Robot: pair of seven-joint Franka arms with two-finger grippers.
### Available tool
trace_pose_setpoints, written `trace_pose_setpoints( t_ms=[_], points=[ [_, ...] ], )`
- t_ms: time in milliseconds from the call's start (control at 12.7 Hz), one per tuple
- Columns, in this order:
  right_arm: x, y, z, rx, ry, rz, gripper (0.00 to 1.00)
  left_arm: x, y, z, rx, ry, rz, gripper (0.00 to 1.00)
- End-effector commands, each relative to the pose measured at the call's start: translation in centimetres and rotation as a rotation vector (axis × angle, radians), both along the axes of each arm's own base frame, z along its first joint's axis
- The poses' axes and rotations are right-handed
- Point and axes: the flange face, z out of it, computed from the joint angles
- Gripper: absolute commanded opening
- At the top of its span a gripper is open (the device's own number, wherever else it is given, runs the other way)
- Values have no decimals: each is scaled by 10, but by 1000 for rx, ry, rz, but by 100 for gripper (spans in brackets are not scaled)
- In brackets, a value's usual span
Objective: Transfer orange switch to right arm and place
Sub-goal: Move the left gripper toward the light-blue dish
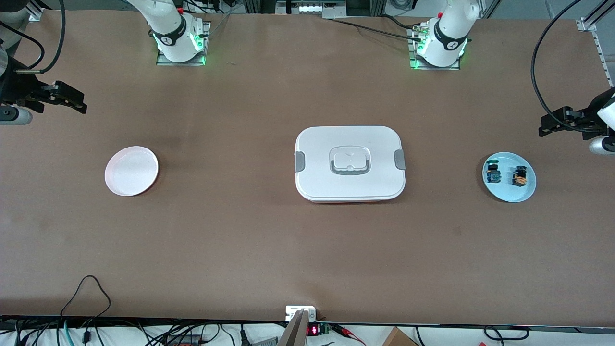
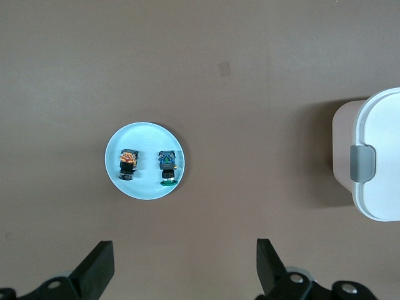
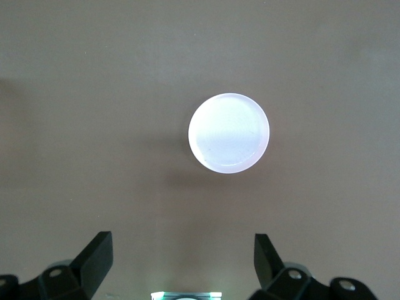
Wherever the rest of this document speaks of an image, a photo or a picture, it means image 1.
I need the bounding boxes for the light blue round plate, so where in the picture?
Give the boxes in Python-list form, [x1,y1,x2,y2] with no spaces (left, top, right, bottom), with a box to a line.
[482,152,537,203]

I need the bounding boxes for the pink round plate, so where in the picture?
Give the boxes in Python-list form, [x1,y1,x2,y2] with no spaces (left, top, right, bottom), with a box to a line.
[104,146,159,197]

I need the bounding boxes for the white lidded lunch box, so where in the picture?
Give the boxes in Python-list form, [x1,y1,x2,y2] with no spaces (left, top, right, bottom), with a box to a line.
[294,126,406,203]

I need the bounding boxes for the silver electrical box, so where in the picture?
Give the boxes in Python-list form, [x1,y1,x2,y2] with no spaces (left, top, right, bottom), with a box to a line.
[276,0,347,16]

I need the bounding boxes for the brown cardboard box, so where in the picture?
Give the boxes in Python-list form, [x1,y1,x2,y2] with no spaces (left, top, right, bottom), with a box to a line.
[382,327,419,346]

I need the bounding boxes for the black red power strip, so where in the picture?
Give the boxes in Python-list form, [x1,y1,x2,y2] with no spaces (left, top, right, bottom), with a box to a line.
[166,334,202,346]

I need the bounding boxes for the red black clip leads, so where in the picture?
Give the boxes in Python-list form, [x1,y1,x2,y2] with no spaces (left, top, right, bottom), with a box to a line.
[332,324,367,346]

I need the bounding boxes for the grey metal bar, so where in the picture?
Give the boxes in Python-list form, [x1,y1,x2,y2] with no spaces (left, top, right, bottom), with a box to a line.
[276,310,309,346]

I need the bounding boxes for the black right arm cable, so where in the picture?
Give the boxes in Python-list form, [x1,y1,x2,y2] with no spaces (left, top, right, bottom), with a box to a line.
[0,0,67,75]

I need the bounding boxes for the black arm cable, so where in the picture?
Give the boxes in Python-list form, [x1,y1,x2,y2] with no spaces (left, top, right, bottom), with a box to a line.
[530,0,607,133]
[0,0,67,75]

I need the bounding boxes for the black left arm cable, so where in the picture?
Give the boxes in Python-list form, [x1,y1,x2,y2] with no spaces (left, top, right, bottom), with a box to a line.
[530,0,607,133]

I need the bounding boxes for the perforated white metal rail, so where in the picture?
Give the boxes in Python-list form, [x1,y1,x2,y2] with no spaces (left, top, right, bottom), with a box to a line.
[592,30,615,97]

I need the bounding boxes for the blue green switch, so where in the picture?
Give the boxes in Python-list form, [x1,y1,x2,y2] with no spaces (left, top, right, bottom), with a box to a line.
[484,162,503,185]

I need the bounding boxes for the slanted aluminium profile rail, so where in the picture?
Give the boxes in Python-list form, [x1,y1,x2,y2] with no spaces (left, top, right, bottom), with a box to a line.
[576,0,615,32]

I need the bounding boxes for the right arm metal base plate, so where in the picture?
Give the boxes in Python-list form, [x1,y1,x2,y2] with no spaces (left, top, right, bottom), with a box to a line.
[156,22,211,66]

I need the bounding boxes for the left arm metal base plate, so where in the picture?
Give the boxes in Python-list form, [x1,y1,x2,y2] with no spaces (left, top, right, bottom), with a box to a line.
[408,26,462,71]

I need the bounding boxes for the black looped table cable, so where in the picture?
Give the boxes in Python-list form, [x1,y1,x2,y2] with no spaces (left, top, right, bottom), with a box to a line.
[60,275,112,332]

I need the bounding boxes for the black cable across table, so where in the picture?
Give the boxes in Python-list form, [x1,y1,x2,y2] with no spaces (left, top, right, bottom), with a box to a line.
[323,18,423,40]

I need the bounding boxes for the black flat looped cable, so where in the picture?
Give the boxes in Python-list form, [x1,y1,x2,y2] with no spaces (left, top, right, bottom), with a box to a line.
[483,326,530,342]

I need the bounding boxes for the small white mount block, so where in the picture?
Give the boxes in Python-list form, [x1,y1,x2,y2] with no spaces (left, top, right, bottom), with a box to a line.
[285,306,317,321]

